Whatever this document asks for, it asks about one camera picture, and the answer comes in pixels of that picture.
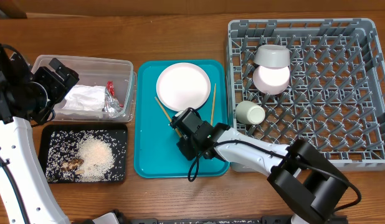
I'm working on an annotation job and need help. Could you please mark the red silver foil wrapper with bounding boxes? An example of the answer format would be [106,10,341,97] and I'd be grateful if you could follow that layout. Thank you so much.
[103,81,123,113]

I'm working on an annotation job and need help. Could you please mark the white plastic cup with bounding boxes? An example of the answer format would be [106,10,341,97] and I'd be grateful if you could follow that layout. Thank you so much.
[235,101,265,124]

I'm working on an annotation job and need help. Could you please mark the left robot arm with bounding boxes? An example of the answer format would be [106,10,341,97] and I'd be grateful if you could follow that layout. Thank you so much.
[0,44,79,223]

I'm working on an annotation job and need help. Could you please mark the grey round bowl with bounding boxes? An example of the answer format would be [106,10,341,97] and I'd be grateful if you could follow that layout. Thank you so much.
[253,44,290,68]

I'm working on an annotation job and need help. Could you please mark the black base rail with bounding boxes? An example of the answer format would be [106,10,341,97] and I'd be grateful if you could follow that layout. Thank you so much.
[117,215,349,224]

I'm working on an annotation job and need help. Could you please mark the clear plastic waste bin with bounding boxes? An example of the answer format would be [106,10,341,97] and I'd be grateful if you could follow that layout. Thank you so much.
[32,55,137,123]

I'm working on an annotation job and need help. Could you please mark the black plastic tray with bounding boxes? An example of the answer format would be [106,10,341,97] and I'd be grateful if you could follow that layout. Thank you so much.
[38,123,129,184]

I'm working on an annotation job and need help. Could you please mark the grey plastic dish rack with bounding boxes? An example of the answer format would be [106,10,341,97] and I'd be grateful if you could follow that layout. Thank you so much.
[226,18,385,171]

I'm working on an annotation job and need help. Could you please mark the wooden chopstick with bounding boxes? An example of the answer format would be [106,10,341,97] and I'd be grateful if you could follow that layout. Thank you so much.
[154,96,182,138]
[210,83,217,125]

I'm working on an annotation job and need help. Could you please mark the pink round plate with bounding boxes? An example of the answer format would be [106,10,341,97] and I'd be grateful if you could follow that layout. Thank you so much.
[156,62,211,111]

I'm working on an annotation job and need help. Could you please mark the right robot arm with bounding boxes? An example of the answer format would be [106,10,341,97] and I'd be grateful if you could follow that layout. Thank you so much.
[169,108,361,223]

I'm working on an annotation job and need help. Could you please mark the rice and food scraps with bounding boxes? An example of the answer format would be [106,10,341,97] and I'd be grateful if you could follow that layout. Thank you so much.
[45,130,126,182]

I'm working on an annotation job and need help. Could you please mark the white napkin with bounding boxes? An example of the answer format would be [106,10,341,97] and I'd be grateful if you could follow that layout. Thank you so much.
[62,85,106,111]

